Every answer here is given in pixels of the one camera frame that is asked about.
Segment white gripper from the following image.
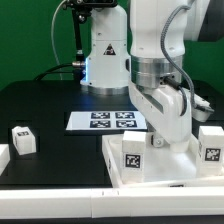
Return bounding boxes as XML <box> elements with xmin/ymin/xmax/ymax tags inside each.
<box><xmin>129</xmin><ymin>82</ymin><xmax>192</xmax><ymax>148</ymax></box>

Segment white square tabletop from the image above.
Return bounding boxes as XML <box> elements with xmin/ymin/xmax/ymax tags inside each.
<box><xmin>102</xmin><ymin>135</ymin><xmax>224</xmax><ymax>188</ymax></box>

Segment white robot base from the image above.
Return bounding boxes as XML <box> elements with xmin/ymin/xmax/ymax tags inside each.
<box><xmin>80</xmin><ymin>6</ymin><xmax>131</xmax><ymax>95</ymax></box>

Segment white front fence bar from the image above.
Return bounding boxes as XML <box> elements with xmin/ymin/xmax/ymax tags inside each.
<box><xmin>0</xmin><ymin>187</ymin><xmax>224</xmax><ymax>219</ymax></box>

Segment white sheet with tags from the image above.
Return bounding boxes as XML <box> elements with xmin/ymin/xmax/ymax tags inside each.
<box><xmin>66</xmin><ymin>111</ymin><xmax>146</xmax><ymax>131</ymax></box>

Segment white left fence piece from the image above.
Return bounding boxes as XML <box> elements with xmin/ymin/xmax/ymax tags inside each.
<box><xmin>0</xmin><ymin>144</ymin><xmax>10</xmax><ymax>175</ymax></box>

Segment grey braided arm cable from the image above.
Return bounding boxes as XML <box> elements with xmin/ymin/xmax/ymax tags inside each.
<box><xmin>159</xmin><ymin>0</ymin><xmax>198</xmax><ymax>118</ymax></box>

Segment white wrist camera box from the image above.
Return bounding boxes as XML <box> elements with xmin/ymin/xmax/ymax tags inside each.
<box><xmin>192</xmin><ymin>94</ymin><xmax>214</xmax><ymax>122</ymax></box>

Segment black cables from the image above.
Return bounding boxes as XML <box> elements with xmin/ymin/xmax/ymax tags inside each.
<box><xmin>33</xmin><ymin>63</ymin><xmax>83</xmax><ymax>82</ymax></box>

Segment black camera stand pole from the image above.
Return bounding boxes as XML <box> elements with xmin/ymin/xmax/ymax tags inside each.
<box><xmin>63</xmin><ymin>0</ymin><xmax>117</xmax><ymax>83</ymax></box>

